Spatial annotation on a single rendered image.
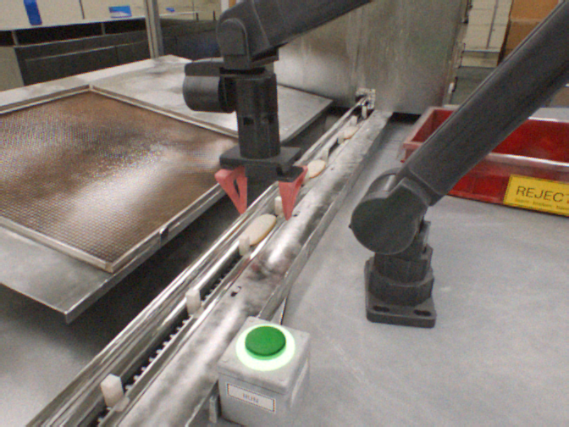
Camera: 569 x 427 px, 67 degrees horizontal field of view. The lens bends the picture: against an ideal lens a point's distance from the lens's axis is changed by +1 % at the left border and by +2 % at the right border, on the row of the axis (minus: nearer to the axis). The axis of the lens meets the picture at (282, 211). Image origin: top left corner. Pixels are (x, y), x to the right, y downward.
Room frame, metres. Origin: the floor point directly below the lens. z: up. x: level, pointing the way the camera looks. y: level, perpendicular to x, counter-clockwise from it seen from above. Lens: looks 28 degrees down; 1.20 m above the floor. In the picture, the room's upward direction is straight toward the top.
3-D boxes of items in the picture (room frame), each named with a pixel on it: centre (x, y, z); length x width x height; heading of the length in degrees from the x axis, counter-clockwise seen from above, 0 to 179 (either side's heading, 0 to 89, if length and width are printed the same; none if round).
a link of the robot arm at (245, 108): (0.57, 0.04, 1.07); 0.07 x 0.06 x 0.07; 64
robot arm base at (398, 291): (0.47, -0.16, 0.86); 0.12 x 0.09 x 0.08; 172
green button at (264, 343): (0.30, 0.02, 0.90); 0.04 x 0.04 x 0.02
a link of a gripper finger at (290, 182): (0.55, 0.01, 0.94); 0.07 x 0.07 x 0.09; 68
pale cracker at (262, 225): (0.59, 0.04, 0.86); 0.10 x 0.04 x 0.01; 158
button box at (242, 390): (0.30, 0.02, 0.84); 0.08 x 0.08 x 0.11; 68
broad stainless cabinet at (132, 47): (3.13, 1.33, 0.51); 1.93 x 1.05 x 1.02; 158
